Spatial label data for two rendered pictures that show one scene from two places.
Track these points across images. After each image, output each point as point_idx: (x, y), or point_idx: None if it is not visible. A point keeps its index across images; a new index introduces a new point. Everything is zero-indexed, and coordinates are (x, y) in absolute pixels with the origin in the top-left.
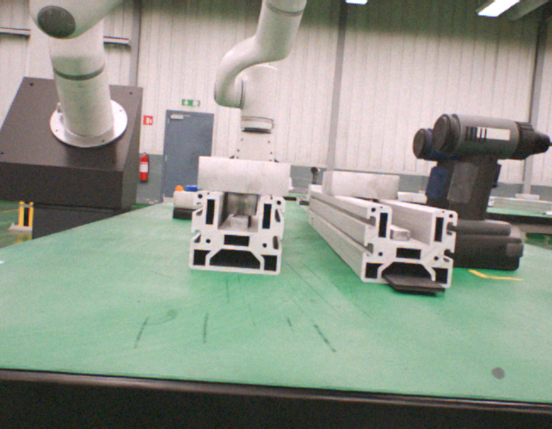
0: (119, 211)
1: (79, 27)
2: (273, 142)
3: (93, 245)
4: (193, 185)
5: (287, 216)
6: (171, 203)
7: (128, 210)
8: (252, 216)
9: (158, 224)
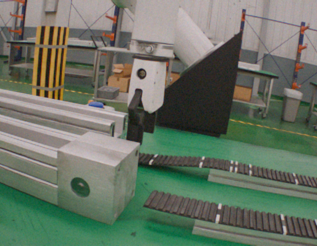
0: (175, 127)
1: (113, 0)
2: (132, 69)
3: None
4: (91, 102)
5: (199, 197)
6: (274, 151)
7: (209, 135)
8: None
9: None
